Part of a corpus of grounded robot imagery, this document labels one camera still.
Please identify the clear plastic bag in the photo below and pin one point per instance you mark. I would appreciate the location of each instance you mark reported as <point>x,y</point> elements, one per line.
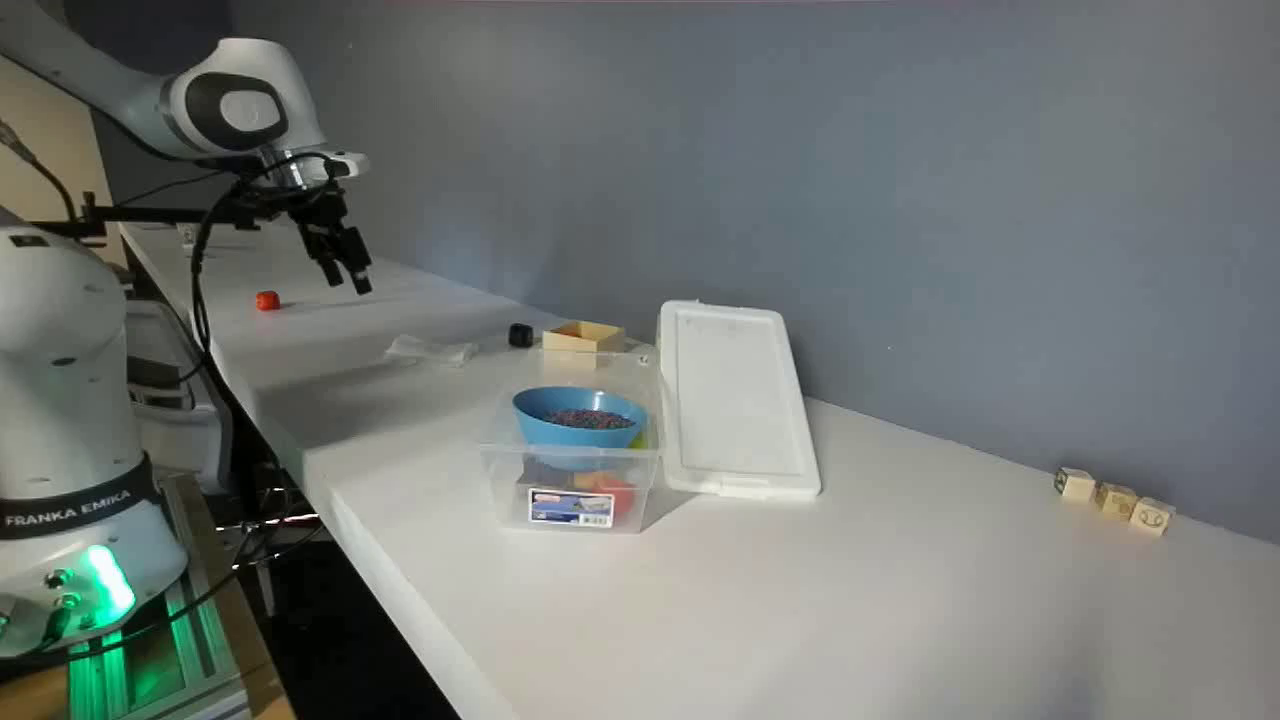
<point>429,349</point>

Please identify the small orange item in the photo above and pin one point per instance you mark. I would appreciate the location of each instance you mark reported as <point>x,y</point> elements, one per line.
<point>607,483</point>

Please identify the black metal rod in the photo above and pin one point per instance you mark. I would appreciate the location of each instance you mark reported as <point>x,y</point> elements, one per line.
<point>147,214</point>

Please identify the small wooden cube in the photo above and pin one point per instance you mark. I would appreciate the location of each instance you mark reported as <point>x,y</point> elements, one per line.
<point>1077,484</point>
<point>1118,500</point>
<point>1152,518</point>

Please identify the blue bowl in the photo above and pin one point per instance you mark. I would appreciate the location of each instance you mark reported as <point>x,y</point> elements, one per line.
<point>582,422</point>

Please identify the small red block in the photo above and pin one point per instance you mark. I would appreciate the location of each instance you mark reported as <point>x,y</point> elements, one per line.
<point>270,301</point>

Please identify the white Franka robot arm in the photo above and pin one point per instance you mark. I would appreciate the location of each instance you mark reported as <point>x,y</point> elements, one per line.
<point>67,372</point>

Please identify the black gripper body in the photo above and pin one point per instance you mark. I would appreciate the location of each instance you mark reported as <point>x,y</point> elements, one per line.
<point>310,214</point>

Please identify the small labelled box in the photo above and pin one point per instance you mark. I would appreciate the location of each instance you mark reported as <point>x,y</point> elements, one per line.
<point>570,505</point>

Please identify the white equipment box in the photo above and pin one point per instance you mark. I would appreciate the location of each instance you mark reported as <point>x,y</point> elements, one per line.
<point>173,400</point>

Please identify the clear plastic tote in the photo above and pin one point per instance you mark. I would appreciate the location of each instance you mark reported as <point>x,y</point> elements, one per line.
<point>504,484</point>

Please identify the open wooden tray box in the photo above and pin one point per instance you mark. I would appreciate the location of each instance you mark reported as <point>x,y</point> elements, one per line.
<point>582,341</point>

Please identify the white plastic lid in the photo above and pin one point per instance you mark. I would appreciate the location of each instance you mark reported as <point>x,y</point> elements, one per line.
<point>739,400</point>

